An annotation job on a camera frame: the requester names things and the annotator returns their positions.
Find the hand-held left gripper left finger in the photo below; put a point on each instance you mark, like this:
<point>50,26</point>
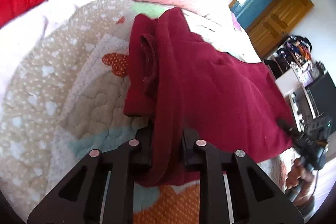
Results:
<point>143,150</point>

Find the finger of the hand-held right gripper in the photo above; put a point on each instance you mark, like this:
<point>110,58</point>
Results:
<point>284,127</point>

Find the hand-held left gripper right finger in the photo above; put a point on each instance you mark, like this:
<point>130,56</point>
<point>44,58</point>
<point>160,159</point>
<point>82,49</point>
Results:
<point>190,153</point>

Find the maroon knit sweater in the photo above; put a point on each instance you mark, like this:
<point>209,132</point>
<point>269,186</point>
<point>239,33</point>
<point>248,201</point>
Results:
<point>210,87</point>

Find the cluttered clothes rack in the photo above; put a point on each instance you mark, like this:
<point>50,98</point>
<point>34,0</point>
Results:
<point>291,53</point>

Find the person's right hand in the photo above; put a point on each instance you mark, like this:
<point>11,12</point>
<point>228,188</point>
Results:
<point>299,176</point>

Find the white shelf unit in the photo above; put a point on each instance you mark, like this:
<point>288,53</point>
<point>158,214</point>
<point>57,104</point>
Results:
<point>288,82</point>

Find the black television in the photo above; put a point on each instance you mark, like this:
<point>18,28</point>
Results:
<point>324,98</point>

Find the purple box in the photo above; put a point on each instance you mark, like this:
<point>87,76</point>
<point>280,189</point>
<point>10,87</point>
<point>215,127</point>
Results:
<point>305,78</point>

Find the wooden door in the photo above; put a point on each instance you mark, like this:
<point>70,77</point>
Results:
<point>278,22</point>

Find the patchwork quilt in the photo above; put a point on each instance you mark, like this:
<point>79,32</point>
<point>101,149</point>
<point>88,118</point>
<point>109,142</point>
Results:
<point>39,108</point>

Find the magenta cloth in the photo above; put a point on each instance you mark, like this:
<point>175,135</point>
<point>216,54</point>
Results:
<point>235,22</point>

